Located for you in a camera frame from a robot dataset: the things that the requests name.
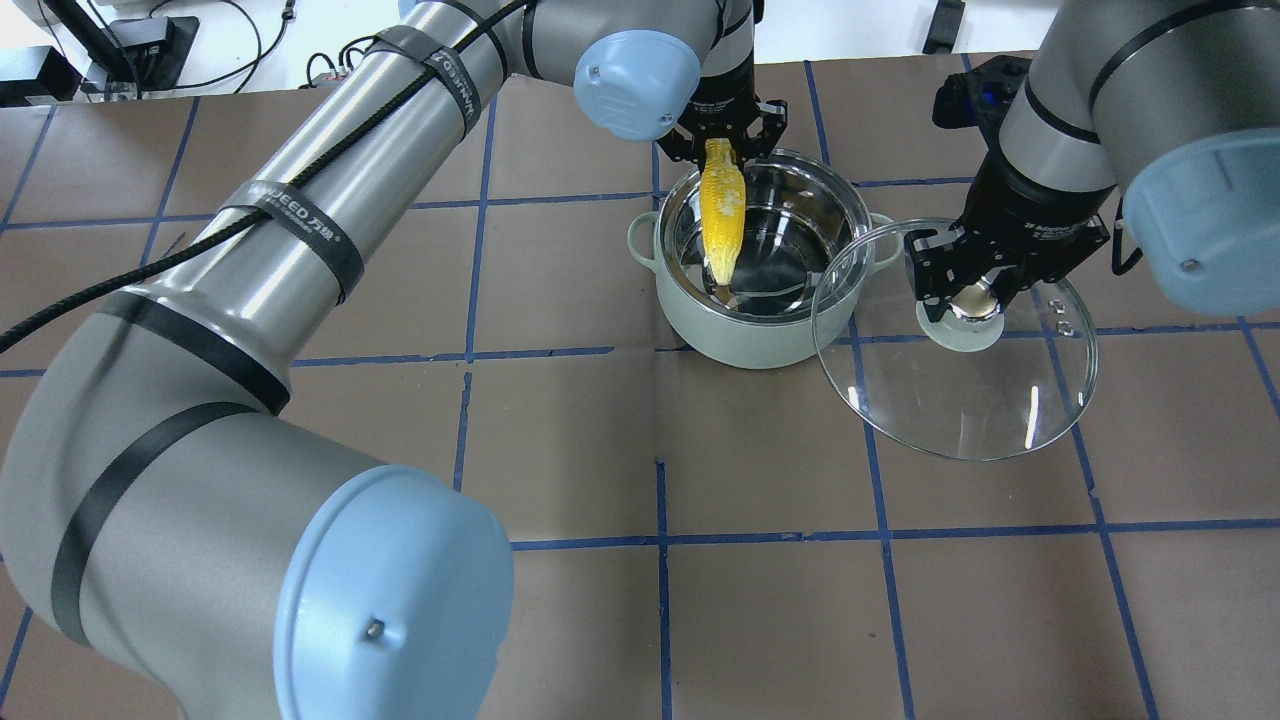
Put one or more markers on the glass pot lid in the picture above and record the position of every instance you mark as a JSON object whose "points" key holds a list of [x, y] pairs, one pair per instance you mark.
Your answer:
{"points": [[960, 374]]}

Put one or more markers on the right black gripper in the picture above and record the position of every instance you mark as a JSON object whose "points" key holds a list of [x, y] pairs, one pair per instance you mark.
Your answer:
{"points": [[1035, 213]]}

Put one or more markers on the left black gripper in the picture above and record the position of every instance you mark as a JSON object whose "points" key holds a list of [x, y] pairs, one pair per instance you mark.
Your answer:
{"points": [[727, 82]]}

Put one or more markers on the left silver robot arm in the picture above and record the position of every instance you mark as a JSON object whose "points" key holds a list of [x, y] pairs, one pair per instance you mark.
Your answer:
{"points": [[159, 510]]}

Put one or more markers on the pale green cooking pot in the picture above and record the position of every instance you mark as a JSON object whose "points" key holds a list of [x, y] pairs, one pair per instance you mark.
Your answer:
{"points": [[810, 247]]}

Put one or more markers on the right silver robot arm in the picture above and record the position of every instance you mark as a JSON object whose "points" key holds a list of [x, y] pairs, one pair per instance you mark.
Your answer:
{"points": [[1149, 120]]}

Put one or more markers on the yellow corn cob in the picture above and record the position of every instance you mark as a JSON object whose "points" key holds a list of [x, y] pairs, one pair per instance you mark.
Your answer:
{"points": [[722, 201]]}

